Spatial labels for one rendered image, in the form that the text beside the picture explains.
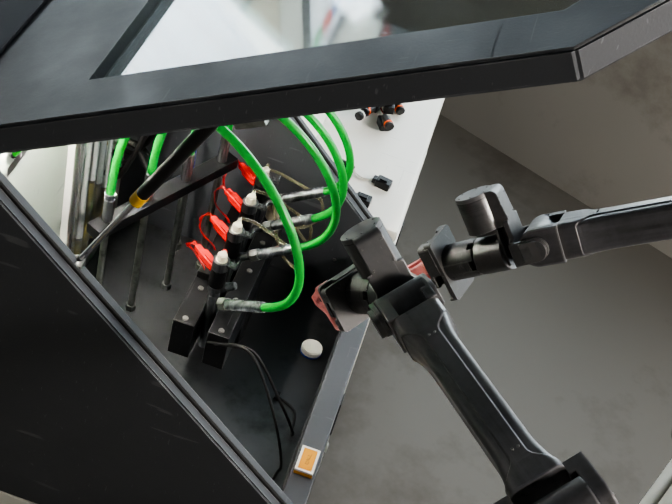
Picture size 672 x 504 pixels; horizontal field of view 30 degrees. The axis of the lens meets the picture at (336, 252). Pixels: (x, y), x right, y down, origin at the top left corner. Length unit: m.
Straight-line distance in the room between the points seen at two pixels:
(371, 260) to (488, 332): 2.18
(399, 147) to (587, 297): 1.49
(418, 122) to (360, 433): 0.99
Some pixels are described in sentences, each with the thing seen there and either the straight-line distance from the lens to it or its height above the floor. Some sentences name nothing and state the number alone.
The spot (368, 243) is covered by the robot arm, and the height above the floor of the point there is 1.51.
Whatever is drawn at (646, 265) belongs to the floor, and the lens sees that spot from 4.17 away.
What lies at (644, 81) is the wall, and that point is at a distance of 4.02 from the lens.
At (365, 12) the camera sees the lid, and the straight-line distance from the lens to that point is 1.51.
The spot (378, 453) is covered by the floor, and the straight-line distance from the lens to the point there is 3.29.
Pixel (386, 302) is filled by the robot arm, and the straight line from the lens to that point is 1.50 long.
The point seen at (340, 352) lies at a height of 0.95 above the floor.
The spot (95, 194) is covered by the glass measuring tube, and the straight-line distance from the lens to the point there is 2.19.
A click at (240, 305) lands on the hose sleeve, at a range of 1.94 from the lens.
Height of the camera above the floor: 2.52
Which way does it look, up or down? 42 degrees down
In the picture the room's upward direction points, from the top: 17 degrees clockwise
